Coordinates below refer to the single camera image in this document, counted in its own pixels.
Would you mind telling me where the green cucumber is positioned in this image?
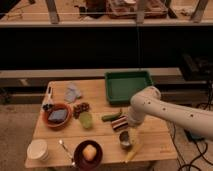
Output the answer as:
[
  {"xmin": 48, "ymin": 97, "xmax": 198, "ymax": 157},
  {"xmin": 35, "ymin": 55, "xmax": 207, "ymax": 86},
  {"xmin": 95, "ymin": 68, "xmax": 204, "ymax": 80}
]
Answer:
[{"xmin": 101, "ymin": 109, "xmax": 122, "ymax": 122}]

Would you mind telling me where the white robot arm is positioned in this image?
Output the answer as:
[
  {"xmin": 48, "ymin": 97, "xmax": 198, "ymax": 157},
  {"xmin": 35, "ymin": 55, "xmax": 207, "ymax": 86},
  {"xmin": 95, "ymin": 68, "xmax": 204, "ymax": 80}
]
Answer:
[{"xmin": 127, "ymin": 86, "xmax": 213, "ymax": 141}]

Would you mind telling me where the metal spoon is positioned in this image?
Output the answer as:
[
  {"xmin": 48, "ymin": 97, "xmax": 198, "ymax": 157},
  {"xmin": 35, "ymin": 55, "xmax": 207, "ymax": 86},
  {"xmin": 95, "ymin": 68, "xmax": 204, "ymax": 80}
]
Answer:
[{"xmin": 59, "ymin": 139, "xmax": 76, "ymax": 167}]

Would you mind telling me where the crumpled light blue cloth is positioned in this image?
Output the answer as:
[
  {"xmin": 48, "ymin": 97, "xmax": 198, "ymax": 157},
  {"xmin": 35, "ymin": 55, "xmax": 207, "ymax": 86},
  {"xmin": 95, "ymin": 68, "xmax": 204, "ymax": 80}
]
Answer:
[{"xmin": 64, "ymin": 82, "xmax": 82, "ymax": 103}]

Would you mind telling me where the yellow apple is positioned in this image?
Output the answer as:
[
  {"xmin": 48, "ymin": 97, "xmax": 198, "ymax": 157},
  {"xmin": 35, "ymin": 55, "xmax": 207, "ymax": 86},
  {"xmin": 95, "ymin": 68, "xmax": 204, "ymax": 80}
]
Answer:
[{"xmin": 82, "ymin": 145, "xmax": 97, "ymax": 161}]

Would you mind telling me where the striped red white block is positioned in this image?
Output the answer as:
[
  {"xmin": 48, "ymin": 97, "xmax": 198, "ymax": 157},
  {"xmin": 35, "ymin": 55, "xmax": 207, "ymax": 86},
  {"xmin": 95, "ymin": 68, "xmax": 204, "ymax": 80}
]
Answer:
[{"xmin": 111, "ymin": 116, "xmax": 128, "ymax": 131}]

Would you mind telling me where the small metal cup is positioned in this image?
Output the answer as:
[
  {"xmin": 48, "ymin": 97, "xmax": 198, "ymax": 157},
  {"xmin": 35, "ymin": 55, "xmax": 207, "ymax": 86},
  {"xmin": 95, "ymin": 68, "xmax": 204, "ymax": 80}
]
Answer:
[{"xmin": 119, "ymin": 131, "xmax": 132, "ymax": 149}]

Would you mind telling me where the green plastic tray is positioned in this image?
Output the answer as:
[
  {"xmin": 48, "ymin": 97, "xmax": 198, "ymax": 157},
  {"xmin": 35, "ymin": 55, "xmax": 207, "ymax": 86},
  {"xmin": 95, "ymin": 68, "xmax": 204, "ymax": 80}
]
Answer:
[{"xmin": 105, "ymin": 71, "xmax": 153, "ymax": 105}]

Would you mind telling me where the bunch of dark grapes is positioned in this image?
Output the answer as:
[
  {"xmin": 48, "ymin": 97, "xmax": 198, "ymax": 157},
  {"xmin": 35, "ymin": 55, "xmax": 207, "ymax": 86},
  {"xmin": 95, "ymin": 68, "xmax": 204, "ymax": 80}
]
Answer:
[{"xmin": 73, "ymin": 102, "xmax": 90, "ymax": 119}]

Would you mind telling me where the black cable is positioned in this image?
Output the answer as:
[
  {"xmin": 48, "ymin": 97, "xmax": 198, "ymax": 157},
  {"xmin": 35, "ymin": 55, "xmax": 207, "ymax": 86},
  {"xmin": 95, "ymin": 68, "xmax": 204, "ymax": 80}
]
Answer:
[{"xmin": 166, "ymin": 121, "xmax": 213, "ymax": 171}]

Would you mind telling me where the yellow banana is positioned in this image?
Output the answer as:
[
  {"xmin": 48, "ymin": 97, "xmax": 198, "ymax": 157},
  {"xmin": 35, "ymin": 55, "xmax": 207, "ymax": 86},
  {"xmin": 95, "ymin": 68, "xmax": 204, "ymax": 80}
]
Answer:
[{"xmin": 124, "ymin": 144, "xmax": 142, "ymax": 163}]

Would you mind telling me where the green plastic cup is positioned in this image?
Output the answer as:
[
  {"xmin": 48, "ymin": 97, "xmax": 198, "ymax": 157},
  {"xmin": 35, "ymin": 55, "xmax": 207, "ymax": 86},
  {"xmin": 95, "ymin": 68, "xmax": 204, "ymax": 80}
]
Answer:
[{"xmin": 79, "ymin": 112, "xmax": 93, "ymax": 129}]

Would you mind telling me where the black foot pedal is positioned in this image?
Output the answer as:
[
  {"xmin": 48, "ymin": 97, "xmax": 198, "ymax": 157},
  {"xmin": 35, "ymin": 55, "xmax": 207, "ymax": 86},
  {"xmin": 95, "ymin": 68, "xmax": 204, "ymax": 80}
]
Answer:
[{"xmin": 185, "ymin": 130, "xmax": 204, "ymax": 141}]

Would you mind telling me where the blue sponge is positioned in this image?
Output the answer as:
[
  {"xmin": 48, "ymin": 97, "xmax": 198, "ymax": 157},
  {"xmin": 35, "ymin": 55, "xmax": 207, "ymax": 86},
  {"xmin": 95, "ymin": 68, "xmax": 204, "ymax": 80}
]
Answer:
[{"xmin": 48, "ymin": 109, "xmax": 67, "ymax": 123}]

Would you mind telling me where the orange bowl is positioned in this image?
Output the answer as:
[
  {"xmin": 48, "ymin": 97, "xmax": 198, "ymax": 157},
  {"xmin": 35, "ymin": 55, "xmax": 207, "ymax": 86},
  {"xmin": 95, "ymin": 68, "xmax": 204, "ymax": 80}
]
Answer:
[{"xmin": 42, "ymin": 103, "xmax": 72, "ymax": 130}]

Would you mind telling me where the dark red plate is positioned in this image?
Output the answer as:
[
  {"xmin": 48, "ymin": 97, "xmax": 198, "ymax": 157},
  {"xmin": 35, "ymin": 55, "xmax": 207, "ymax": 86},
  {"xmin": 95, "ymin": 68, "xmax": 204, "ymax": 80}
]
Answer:
[{"xmin": 74, "ymin": 140, "xmax": 103, "ymax": 171}]

